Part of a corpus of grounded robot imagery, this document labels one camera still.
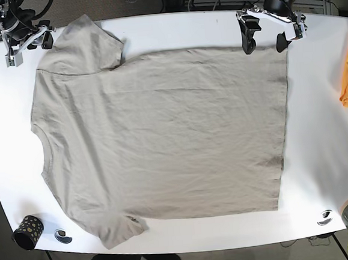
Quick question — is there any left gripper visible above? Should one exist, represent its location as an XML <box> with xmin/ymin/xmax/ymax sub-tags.
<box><xmin>236</xmin><ymin>4</ymin><xmax>307</xmax><ymax>55</ymax></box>

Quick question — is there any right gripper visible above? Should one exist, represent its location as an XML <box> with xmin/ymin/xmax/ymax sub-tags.
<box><xmin>1</xmin><ymin>20</ymin><xmax>53</xmax><ymax>67</ymax></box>

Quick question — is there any beige grey T-shirt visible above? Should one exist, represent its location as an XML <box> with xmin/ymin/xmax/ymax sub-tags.
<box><xmin>31</xmin><ymin>15</ymin><xmax>287</xmax><ymax>249</ymax></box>

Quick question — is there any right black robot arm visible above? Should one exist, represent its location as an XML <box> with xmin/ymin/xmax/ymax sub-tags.
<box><xmin>0</xmin><ymin>0</ymin><xmax>55</xmax><ymax>67</ymax></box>

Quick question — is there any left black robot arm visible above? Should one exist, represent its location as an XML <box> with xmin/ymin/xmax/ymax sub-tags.
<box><xmin>236</xmin><ymin>0</ymin><xmax>307</xmax><ymax>55</ymax></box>

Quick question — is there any black gold-dotted cup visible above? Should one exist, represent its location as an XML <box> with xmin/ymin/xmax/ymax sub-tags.
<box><xmin>12</xmin><ymin>216</ymin><xmax>44</xmax><ymax>250</ymax></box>

